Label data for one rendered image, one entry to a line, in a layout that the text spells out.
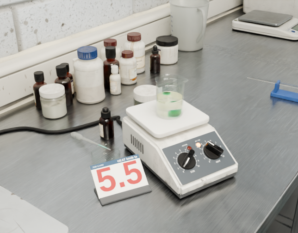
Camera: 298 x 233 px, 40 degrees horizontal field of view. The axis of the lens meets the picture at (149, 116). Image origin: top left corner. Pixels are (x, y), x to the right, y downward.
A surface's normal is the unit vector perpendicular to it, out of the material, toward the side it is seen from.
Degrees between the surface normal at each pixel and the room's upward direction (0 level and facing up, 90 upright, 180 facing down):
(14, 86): 90
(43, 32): 90
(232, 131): 0
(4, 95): 90
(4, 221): 0
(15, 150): 0
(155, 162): 90
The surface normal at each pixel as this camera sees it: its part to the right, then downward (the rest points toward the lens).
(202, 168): 0.26, -0.56
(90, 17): 0.80, 0.28
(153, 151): -0.85, 0.25
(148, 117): 0.00, -0.88
